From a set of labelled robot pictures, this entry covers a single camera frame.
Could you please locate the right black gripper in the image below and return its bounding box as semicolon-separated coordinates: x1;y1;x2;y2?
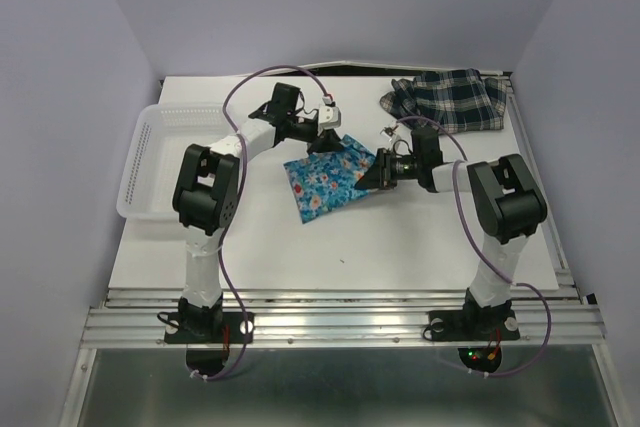
353;147;421;189

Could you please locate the blue floral skirt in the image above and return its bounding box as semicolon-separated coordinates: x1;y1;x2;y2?
283;135;375;224

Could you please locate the navy plaid skirt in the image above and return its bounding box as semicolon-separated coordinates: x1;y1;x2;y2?
379;69;508;134

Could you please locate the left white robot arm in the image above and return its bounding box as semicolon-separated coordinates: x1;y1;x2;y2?
158;83;343;344

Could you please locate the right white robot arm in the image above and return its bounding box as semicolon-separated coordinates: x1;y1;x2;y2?
355;126;548;342

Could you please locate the white plastic basket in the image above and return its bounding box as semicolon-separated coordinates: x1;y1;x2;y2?
116;102;232;221

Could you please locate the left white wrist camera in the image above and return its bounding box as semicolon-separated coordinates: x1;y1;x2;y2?
317;97;341;132

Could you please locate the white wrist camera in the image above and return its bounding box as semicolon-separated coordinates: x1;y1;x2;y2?
317;97;341;132
380;124;401;145

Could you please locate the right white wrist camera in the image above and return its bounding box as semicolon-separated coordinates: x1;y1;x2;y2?
380;124;401;145

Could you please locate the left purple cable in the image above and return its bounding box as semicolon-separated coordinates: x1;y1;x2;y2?
189;64;336;382

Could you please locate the aluminium mounting rail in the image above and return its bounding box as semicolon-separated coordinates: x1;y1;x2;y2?
80;287;606;349

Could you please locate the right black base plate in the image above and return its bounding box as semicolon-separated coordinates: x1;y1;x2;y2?
422;310;521;343

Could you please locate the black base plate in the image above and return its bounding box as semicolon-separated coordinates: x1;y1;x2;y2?
161;311;255;345
422;310;521;343

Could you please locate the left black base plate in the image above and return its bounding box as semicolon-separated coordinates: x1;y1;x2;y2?
161;311;255;345

